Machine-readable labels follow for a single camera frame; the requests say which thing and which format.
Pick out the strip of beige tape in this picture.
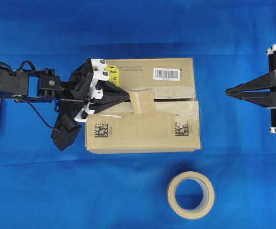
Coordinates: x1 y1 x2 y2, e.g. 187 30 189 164
129 90 155 114

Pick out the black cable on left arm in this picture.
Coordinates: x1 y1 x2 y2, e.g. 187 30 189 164
13 61 62 131

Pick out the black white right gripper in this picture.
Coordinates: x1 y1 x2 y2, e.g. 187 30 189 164
226 44 276 134

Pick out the brown cardboard box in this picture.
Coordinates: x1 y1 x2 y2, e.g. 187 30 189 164
85 58 201 154

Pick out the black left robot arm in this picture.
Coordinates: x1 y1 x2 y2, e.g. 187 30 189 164
0 58 130 122

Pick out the roll of beige masking tape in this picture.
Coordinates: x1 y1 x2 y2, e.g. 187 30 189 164
166 171 215 220

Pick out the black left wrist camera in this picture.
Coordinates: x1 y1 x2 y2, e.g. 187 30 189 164
51 113 82 151

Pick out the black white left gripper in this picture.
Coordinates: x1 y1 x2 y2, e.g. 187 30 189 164
59 58 130 123

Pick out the blue table cloth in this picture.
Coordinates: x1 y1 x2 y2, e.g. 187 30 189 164
0 0 276 229

